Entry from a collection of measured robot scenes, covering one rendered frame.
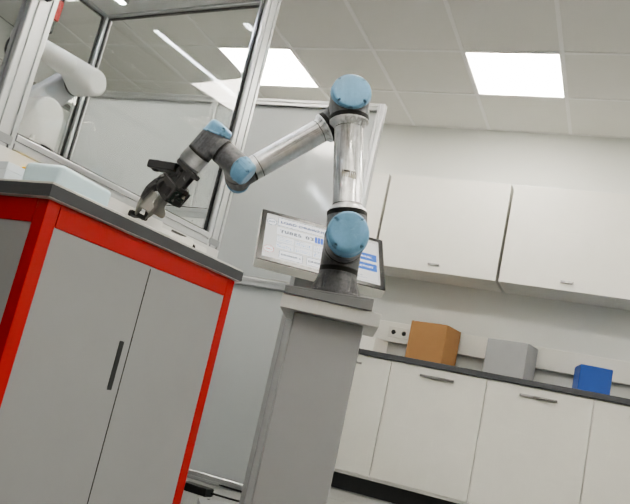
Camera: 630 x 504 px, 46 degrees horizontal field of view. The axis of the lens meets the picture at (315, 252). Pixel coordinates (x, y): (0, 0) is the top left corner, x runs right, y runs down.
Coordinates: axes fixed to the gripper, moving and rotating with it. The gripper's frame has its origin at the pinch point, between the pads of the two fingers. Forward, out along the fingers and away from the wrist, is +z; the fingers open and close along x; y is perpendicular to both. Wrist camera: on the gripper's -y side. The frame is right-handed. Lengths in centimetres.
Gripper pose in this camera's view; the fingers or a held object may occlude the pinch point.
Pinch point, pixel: (141, 212)
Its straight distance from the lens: 225.8
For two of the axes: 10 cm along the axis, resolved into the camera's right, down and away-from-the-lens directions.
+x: 4.6, 2.8, 8.4
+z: -6.7, 7.3, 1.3
